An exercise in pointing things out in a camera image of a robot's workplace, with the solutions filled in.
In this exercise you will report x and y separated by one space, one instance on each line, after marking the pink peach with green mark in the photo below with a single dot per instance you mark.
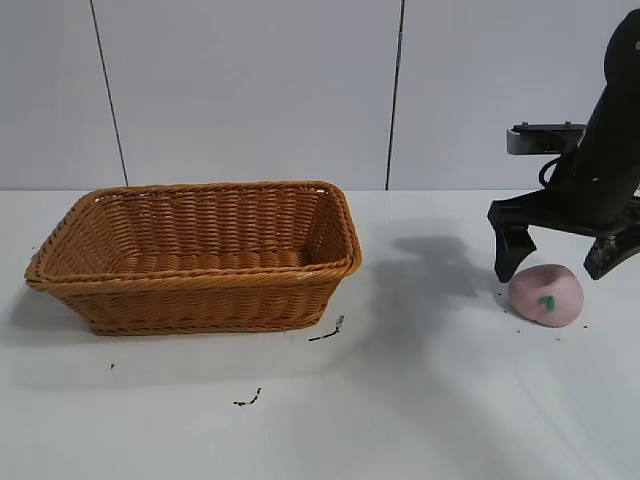
562 305

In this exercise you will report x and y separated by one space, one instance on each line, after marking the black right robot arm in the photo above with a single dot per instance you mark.
625 50

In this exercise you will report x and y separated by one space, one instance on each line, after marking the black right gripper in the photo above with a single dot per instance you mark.
595 190

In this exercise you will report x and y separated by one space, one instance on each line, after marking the brown wicker basket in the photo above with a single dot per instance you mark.
200 295

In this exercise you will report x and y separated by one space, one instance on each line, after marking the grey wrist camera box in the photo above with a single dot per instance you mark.
542 140

